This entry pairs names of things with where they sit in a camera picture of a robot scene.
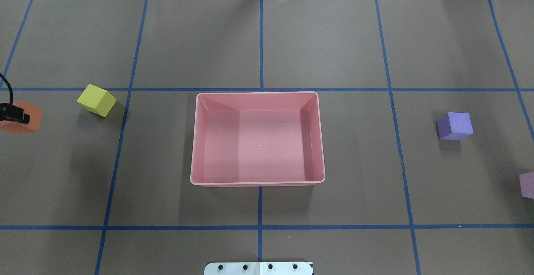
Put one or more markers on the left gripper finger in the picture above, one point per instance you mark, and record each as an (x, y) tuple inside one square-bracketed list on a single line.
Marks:
[(13, 114)]

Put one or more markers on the orange block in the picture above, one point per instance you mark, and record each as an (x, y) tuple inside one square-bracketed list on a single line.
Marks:
[(32, 127)]

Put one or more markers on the yellow block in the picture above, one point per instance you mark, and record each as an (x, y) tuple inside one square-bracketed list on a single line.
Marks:
[(97, 100)]

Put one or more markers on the purple block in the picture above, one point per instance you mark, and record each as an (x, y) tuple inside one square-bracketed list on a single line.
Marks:
[(454, 126)]

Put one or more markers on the pink block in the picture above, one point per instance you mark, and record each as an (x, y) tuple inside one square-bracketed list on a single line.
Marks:
[(526, 183)]

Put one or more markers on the pink plastic bin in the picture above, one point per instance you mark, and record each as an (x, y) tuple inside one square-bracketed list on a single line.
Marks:
[(257, 139)]

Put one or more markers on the white camera stand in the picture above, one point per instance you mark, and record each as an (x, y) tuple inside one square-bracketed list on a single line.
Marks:
[(260, 268)]

